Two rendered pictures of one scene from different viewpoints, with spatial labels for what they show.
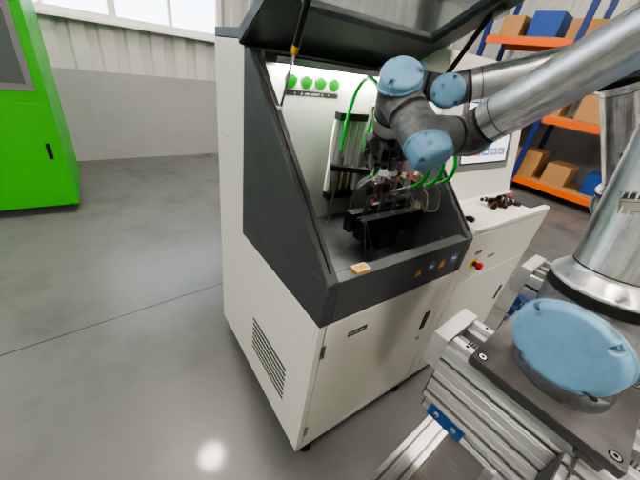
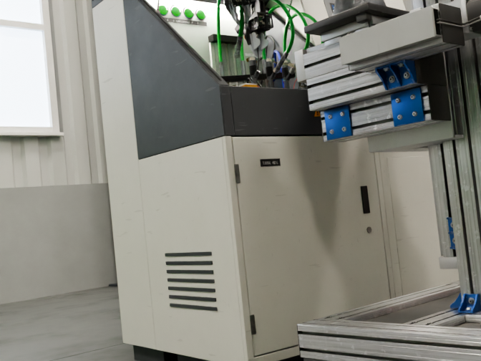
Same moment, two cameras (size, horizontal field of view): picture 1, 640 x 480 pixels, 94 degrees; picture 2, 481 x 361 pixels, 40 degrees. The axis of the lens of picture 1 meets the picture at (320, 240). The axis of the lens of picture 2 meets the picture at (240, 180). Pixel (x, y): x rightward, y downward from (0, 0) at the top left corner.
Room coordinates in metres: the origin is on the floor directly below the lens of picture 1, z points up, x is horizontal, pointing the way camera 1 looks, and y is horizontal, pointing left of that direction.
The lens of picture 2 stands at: (-1.41, -0.14, 0.54)
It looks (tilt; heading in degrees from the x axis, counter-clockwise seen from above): 3 degrees up; 2
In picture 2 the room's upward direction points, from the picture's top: 6 degrees counter-clockwise
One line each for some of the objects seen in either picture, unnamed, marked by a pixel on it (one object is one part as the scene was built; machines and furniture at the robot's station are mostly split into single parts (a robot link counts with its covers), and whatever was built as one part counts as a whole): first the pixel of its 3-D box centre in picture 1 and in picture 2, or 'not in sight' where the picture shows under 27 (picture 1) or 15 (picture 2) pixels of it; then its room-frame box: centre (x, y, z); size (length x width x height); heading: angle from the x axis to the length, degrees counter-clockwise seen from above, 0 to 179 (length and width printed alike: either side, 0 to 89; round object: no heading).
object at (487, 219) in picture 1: (493, 209); not in sight; (1.36, -0.79, 0.96); 0.70 x 0.22 x 0.03; 129
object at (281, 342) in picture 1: (333, 319); (266, 251); (1.06, -0.13, 0.39); 0.70 x 0.58 x 0.79; 129
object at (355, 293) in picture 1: (403, 272); (300, 112); (0.85, -0.30, 0.87); 0.62 x 0.04 x 0.16; 129
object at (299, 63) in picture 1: (343, 70); (205, 1); (1.24, 0.02, 1.43); 0.54 x 0.03 x 0.02; 129
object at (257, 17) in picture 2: not in sight; (257, 16); (0.99, -0.19, 1.27); 0.09 x 0.08 x 0.12; 39
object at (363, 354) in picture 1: (376, 357); (317, 235); (0.83, -0.31, 0.44); 0.65 x 0.02 x 0.68; 129
